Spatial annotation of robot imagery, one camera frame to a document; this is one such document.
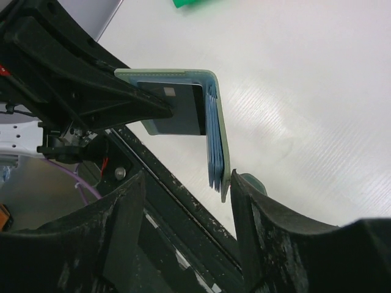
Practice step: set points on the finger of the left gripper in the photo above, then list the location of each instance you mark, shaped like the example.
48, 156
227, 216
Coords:
64, 78

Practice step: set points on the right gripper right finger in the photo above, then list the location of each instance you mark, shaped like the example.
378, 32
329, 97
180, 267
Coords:
282, 250

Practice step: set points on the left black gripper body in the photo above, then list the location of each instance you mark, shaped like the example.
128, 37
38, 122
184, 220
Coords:
58, 87

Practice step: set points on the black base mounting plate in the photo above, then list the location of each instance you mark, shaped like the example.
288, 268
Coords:
182, 247

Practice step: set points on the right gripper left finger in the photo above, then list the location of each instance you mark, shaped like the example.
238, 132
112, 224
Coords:
94, 249

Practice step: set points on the dark credit card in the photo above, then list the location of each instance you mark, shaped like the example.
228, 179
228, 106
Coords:
187, 104

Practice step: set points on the green plastic bin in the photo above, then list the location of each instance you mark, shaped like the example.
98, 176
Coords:
183, 3

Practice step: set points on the green card holder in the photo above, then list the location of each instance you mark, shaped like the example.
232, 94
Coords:
216, 136

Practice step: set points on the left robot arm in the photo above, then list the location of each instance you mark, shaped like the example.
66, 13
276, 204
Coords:
34, 138

